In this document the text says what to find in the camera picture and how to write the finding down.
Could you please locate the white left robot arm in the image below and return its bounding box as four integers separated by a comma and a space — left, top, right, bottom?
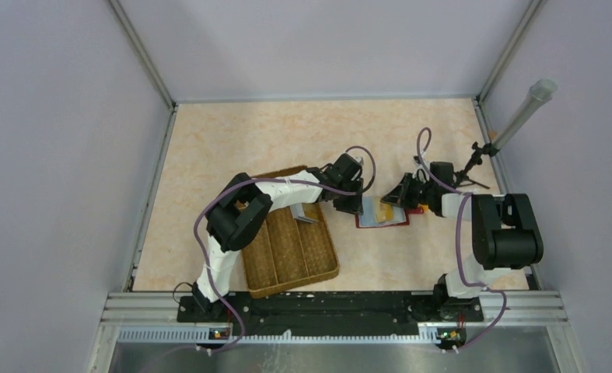
192, 152, 364, 321

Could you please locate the black mini tripod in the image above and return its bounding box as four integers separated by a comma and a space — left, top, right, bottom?
452, 142, 499, 190

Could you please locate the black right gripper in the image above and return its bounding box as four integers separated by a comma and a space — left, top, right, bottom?
383, 173, 435, 211

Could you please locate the aluminium frame rail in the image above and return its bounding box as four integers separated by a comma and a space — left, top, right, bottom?
107, 0, 178, 112

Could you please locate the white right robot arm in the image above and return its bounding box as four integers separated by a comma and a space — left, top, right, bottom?
381, 162, 544, 321

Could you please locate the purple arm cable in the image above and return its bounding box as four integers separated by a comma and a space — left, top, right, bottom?
192, 145, 378, 354
416, 127, 509, 351

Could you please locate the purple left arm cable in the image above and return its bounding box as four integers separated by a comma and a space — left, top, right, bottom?
192, 145, 378, 354

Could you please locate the red leather card holder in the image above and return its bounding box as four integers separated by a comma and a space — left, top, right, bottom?
355, 197, 425, 229

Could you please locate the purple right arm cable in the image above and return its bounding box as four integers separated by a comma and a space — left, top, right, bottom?
416, 127, 509, 351

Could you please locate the woven bamboo tray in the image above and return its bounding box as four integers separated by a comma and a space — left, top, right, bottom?
233, 164, 341, 300

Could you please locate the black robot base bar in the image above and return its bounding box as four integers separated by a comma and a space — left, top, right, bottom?
177, 291, 484, 338

